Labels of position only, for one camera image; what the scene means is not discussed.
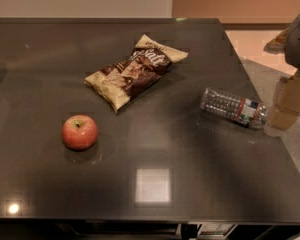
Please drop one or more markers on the red apple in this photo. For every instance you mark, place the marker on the red apple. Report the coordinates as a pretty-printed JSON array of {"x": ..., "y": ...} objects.
[{"x": 79, "y": 132}]

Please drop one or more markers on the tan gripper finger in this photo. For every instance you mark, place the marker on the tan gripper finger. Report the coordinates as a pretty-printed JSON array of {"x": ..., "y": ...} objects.
[{"x": 285, "y": 110}]

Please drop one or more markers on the clear plastic water bottle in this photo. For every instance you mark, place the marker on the clear plastic water bottle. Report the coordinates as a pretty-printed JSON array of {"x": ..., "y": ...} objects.
[{"x": 244, "y": 111}]

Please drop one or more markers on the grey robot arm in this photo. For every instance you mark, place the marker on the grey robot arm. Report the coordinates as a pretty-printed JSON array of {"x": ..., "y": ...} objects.
[{"x": 292, "y": 44}]

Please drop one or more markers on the brown white chip bag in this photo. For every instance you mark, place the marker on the brown white chip bag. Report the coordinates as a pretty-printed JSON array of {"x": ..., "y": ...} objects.
[{"x": 119, "y": 83}]

